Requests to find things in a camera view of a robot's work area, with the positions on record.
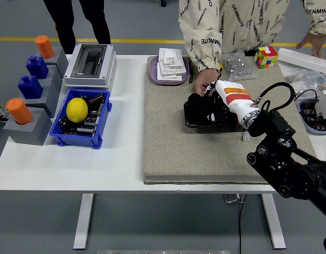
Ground person's left hand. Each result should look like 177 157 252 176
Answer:
295 31 325 59

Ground person's right hand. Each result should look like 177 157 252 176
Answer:
193 68 222 96

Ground robot right hand white shell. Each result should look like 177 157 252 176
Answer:
203 79 258 126

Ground black rag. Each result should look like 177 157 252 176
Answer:
187 92 237 125

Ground black glossy display panel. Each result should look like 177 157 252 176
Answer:
183 91 248 129

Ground long white power strip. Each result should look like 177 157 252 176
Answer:
277 48 326 74

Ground clear bag of metal nuts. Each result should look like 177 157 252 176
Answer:
220 50 258 81

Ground white flat plate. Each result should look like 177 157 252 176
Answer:
155 70 183 82

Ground clear plastic parts bags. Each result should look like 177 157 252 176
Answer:
283 69 326 100

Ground colourful puzzle cube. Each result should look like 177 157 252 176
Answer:
254 46 279 69

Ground purple tray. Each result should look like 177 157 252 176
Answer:
148 55 190 86

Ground person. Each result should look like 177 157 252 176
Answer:
43 0 112 55
178 0 326 72

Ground pale tray with electronics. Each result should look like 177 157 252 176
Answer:
296 99 326 135

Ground grey-brown mat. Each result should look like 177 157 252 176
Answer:
142 55 318 185

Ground brown capacitor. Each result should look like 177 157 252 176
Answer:
88 93 105 106

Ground black circuit board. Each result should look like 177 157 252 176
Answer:
61 103 105 138

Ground white table leg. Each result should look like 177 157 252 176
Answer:
260 194 287 250
72 193 95 251

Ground yellow lemon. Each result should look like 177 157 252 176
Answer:
66 97 89 124

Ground blue plastic bin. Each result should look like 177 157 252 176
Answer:
49 89 113 149

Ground grey block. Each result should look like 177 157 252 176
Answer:
3 107 53 147
38 65 63 106
35 47 70 79
21 79 63 119

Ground orange cylinder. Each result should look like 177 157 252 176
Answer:
5 98 33 125
34 35 55 59

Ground blue block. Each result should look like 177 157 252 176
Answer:
17 75 44 100
25 55 49 80

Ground white switch plate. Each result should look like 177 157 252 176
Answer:
156 57 188 77

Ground white wall socket plate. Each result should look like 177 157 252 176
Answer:
158 48 183 66

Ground thin black cable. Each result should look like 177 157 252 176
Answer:
294 88 320 106

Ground grey metal bracket box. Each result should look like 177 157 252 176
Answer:
222 194 246 204

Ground grey electrical enclosure box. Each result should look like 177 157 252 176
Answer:
62 43 118 89

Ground black hanging cable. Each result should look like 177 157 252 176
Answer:
238 193 248 254

